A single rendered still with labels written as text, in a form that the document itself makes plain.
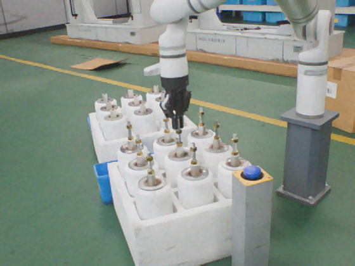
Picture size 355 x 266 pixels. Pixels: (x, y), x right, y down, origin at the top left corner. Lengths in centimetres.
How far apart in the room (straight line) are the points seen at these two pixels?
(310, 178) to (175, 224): 53
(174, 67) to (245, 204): 39
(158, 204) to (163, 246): 11
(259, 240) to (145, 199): 30
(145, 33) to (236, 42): 127
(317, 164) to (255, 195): 47
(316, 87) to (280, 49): 181
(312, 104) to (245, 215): 50
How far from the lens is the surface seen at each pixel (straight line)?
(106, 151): 144
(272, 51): 305
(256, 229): 92
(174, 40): 98
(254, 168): 87
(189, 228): 100
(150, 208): 97
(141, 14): 416
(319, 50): 119
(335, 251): 118
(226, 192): 105
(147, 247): 99
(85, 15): 528
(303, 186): 133
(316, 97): 123
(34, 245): 128
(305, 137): 125
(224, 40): 332
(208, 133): 125
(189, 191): 99
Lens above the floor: 74
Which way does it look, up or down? 23 degrees down
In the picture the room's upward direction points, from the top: 4 degrees counter-clockwise
